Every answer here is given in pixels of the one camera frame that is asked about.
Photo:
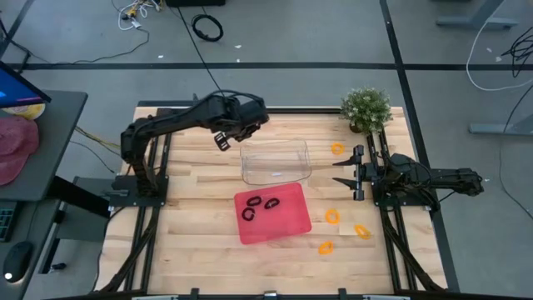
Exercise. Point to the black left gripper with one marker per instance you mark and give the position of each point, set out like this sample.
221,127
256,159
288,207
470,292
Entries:
222,141

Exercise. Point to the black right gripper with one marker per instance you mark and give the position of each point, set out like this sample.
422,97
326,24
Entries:
360,173

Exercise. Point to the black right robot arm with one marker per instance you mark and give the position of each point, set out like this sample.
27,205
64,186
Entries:
441,177

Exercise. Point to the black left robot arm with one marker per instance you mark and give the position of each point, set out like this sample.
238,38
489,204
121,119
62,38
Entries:
175,118

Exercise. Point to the clear plastic bin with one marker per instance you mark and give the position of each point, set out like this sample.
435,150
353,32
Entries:
275,162

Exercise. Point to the potted green plant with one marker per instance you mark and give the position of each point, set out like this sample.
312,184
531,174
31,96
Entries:
366,110

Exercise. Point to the pink translucent plastic bin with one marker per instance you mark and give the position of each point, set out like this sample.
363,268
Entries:
287,225

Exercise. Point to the silver aluminium bar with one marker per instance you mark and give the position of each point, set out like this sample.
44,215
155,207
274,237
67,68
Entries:
387,297
154,297

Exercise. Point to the black box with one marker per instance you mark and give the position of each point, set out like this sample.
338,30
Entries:
195,3

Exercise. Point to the grey desk foot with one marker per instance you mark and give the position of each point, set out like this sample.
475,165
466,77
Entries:
491,129
474,21

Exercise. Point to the dark grey side desk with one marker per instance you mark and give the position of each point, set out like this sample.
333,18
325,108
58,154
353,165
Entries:
58,137

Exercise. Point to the yellow round object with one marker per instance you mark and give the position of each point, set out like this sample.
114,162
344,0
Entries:
29,110

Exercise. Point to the small black item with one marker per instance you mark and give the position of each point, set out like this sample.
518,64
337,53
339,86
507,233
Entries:
58,266

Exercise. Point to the pink cap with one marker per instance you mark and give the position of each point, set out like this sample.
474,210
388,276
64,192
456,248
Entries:
14,146

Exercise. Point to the computer monitor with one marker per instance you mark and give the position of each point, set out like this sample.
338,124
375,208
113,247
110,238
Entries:
16,89

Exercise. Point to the black keyboard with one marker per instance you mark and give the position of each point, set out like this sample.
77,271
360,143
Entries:
5,221

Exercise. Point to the black computer mouse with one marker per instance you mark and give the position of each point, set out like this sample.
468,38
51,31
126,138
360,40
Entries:
17,261

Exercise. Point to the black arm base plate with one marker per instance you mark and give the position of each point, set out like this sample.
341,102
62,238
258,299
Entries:
125,198
381,200

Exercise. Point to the black aluminium table frame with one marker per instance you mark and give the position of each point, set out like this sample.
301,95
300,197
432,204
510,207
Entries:
300,111

